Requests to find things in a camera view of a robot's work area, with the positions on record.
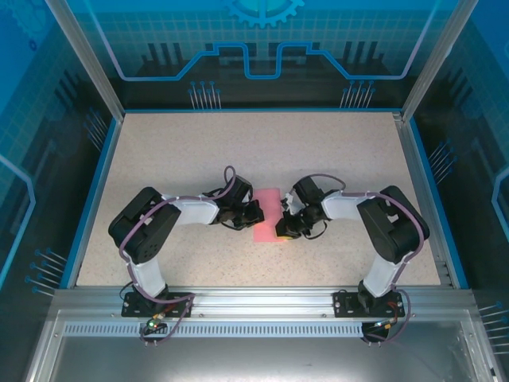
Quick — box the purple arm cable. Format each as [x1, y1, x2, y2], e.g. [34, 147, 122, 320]
[119, 166, 239, 348]
[312, 173, 425, 344]

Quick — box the white right camera mount bracket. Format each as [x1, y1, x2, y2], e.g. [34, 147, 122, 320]
[281, 190, 303, 216]

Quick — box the aluminium frame post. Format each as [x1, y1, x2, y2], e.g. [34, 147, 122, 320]
[43, 0, 126, 123]
[399, 0, 478, 123]

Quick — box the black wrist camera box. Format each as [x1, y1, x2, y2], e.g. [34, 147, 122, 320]
[292, 176, 325, 206]
[226, 177, 254, 204]

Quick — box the long aluminium mounting rail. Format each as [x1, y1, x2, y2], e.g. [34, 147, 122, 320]
[51, 285, 478, 319]

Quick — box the pink paper sheet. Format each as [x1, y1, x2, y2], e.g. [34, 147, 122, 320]
[252, 186, 286, 243]

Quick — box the aluminium side rail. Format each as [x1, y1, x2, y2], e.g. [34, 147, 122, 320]
[391, 111, 458, 288]

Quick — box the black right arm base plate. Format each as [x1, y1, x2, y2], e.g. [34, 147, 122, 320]
[332, 290, 407, 318]

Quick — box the slotted grey cable duct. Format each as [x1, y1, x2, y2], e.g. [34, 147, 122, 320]
[63, 322, 365, 337]

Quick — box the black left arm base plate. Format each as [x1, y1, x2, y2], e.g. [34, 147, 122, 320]
[121, 291, 196, 318]

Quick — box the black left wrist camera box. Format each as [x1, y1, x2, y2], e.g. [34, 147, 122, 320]
[226, 177, 254, 204]

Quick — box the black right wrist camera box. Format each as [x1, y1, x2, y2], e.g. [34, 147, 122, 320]
[292, 176, 325, 206]

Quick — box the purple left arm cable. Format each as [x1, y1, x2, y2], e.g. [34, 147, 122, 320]
[119, 166, 239, 348]

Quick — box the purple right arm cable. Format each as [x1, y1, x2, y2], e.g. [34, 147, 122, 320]
[312, 173, 425, 344]

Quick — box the grey metal sheet panel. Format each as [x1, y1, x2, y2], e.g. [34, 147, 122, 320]
[23, 310, 502, 382]

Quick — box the blue table edge border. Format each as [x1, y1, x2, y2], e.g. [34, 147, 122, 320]
[59, 106, 470, 290]

